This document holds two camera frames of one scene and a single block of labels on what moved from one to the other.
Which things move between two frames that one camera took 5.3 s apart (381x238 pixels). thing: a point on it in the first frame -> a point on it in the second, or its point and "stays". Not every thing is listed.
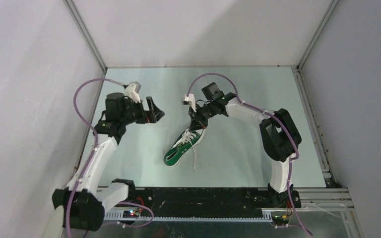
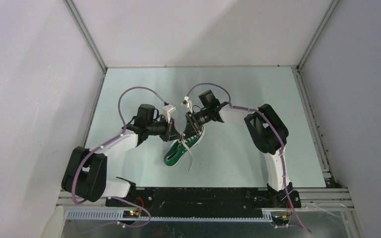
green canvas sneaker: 187,140 stays
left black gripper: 150,116 -> 173,134
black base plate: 189,201 stays
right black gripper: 197,122 -> 192,125
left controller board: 130,214 stays
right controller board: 281,220 stays
